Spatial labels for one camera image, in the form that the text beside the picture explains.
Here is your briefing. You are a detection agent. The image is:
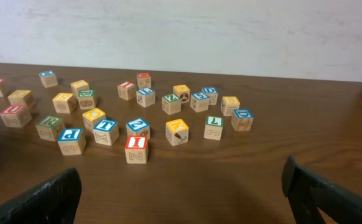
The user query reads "blue P block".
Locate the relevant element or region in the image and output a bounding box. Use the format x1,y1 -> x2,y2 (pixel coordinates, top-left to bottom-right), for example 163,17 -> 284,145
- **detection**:
57,128 -> 86,156

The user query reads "blue D block rear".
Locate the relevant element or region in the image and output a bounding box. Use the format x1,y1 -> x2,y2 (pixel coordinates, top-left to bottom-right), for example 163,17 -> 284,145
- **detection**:
202,86 -> 218,106

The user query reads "blue T block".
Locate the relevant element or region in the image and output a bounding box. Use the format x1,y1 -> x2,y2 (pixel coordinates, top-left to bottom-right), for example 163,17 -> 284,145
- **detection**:
93,119 -> 119,146

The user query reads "yellow pen picture block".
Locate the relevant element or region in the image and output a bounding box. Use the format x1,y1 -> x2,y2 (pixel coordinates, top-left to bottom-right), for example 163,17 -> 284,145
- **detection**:
165,119 -> 189,146

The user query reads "yellow block centre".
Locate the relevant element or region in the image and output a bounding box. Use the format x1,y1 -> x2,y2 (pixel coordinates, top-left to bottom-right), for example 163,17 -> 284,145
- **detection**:
82,108 -> 106,132

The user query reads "yellow monkey picture block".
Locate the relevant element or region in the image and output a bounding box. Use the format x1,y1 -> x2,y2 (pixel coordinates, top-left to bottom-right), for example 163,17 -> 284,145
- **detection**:
173,84 -> 190,103

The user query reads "green B block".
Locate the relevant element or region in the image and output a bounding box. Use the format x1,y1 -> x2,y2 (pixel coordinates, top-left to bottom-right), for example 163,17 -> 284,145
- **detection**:
78,90 -> 97,110

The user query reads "red I block rear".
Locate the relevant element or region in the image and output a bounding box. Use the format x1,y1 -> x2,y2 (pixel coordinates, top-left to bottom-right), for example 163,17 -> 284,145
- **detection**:
118,82 -> 136,100

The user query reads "green 7 block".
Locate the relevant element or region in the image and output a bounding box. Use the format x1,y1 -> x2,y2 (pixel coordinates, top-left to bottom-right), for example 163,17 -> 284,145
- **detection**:
204,116 -> 224,141

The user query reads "red H block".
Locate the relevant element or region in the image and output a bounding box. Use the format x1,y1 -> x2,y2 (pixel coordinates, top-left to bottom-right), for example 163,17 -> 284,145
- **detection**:
137,73 -> 152,89

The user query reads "blue L block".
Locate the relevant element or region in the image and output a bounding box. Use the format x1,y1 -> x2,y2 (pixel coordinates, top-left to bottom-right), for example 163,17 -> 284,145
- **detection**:
136,87 -> 155,108

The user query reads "yellow block beside B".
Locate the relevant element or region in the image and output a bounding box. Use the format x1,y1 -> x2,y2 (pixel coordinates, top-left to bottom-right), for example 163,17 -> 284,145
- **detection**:
52,93 -> 77,113

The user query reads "red U block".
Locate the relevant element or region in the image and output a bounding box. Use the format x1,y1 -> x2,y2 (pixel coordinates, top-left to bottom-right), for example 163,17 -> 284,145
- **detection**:
0,105 -> 32,128

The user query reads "green R block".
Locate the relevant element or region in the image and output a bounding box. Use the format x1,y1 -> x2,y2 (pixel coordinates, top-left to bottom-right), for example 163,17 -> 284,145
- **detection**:
35,115 -> 65,142

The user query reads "yellow O block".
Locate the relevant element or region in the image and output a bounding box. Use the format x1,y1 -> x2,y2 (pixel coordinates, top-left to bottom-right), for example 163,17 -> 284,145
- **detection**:
8,90 -> 35,109

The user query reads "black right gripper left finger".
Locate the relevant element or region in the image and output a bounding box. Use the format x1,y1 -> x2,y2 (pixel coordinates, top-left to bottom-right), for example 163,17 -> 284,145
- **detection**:
0,167 -> 82,223

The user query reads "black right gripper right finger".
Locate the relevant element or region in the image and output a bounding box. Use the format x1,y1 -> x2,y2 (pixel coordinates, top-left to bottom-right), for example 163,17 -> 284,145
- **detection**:
281,156 -> 362,223

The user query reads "blue 2 block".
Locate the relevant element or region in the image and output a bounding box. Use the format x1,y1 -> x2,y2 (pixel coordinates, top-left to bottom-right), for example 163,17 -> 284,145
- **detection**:
126,118 -> 151,139

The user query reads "blue d block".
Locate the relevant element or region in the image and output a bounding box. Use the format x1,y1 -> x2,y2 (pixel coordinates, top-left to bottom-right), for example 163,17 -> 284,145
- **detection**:
202,86 -> 218,106
231,109 -> 254,131

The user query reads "blue 5 block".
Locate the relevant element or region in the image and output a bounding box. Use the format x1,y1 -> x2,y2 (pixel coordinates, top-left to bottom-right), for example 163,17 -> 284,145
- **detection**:
190,92 -> 210,113

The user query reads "blue X block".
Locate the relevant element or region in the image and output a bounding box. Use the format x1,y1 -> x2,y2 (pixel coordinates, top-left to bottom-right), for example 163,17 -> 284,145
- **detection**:
39,70 -> 58,88

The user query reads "yellow block rear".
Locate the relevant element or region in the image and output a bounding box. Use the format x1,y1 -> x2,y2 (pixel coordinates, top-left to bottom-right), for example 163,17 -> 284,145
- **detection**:
70,80 -> 90,97

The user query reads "green Z block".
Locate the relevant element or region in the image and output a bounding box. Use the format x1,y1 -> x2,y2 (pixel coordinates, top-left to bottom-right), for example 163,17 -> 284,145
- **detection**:
162,93 -> 182,115

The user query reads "blue D block front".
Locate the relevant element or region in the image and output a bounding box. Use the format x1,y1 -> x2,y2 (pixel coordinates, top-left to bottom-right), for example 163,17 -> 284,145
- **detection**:
231,109 -> 254,131

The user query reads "yellow block right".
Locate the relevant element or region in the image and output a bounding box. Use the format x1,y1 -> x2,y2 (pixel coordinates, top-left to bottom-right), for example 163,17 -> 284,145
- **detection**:
221,96 -> 240,116

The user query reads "red i block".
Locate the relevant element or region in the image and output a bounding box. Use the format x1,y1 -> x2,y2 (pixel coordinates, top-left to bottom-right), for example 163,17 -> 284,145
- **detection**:
124,136 -> 149,164
118,82 -> 136,100

